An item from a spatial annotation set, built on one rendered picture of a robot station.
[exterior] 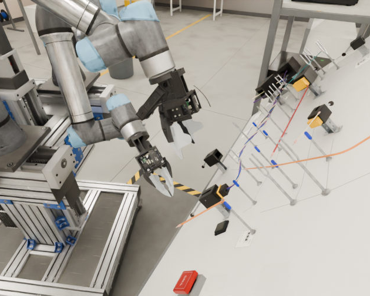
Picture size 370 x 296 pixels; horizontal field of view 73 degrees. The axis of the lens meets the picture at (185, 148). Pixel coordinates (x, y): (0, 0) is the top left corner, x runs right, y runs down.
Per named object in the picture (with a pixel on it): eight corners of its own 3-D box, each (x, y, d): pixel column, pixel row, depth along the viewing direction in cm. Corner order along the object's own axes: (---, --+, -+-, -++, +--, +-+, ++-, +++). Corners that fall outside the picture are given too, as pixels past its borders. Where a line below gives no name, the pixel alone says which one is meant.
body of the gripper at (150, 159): (143, 175, 72) (123, 140, 74) (147, 177, 81) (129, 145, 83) (166, 161, 73) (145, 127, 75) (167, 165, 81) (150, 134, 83)
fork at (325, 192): (330, 194, 47) (281, 140, 46) (320, 197, 49) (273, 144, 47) (331, 187, 49) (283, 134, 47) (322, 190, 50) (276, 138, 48)
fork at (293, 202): (296, 205, 52) (252, 156, 51) (289, 207, 54) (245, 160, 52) (298, 198, 54) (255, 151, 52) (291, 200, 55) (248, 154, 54)
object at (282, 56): (263, 79, 146) (266, 68, 142) (278, 60, 170) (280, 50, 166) (324, 92, 134) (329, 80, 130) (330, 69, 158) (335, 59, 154)
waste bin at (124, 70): (107, 81, 385) (98, 39, 345) (107, 70, 419) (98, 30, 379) (137, 78, 393) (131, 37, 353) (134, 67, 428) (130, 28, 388)
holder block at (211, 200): (211, 200, 76) (202, 191, 76) (225, 193, 73) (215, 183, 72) (207, 209, 73) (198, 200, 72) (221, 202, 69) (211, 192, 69)
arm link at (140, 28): (118, 16, 58) (152, 0, 57) (139, 62, 62) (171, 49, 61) (110, 11, 51) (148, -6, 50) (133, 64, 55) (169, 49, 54)
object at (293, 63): (315, 71, 123) (296, 49, 122) (308, 86, 112) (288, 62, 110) (302, 80, 128) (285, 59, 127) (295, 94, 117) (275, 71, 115)
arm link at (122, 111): (125, 101, 88) (126, 87, 80) (141, 127, 86) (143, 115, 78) (104, 109, 85) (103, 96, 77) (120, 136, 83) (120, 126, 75)
